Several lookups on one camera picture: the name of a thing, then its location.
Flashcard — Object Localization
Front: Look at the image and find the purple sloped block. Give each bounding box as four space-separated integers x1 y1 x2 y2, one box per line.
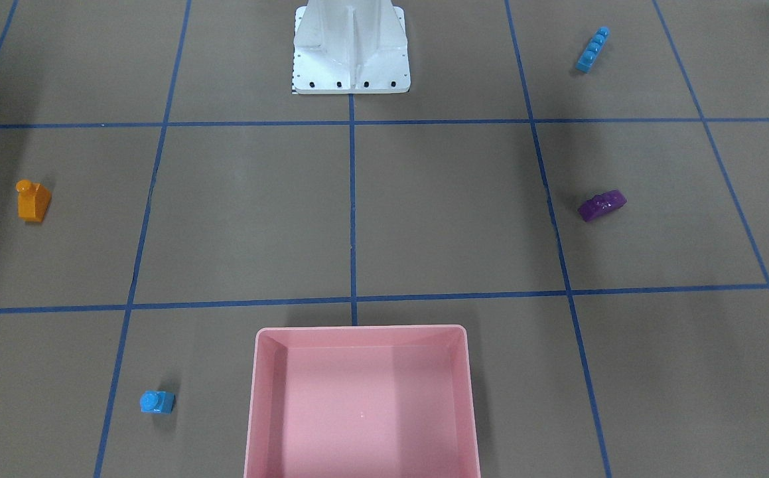
577 189 628 222

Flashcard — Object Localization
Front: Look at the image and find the long blue four-stud block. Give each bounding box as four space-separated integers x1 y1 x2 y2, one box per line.
575 27 610 74

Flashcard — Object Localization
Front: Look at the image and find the small blue single-stud block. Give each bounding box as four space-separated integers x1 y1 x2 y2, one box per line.
139 390 176 415

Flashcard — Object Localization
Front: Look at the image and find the orange single-stud block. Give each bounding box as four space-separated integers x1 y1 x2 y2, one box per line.
15 179 52 223

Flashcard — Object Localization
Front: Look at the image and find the pink plastic box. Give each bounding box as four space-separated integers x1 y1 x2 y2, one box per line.
244 325 481 477

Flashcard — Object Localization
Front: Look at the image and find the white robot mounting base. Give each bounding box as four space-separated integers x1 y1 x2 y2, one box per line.
291 1 411 95

